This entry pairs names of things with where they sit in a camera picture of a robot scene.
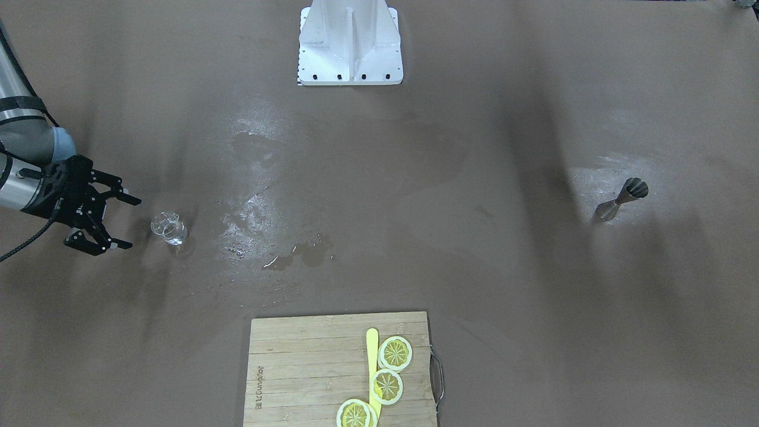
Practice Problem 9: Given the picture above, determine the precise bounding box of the lemon slice middle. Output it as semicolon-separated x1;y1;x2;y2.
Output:
369;368;404;406

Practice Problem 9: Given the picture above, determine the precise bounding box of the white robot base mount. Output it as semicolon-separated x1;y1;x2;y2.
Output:
296;1;404;86

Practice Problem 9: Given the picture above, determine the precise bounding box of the steel jigger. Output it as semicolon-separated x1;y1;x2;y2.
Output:
595;177;649;222

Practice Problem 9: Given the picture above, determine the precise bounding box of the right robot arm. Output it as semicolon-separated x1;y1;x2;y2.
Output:
1;31;141;260

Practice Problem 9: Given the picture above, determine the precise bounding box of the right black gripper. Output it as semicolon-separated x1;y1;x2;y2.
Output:
23;155;142;256

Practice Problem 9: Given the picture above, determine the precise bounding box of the wooden cutting board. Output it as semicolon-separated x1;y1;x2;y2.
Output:
241;311;438;426

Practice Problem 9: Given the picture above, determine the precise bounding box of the small glass measuring cup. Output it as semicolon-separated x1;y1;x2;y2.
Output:
150;211;188;246

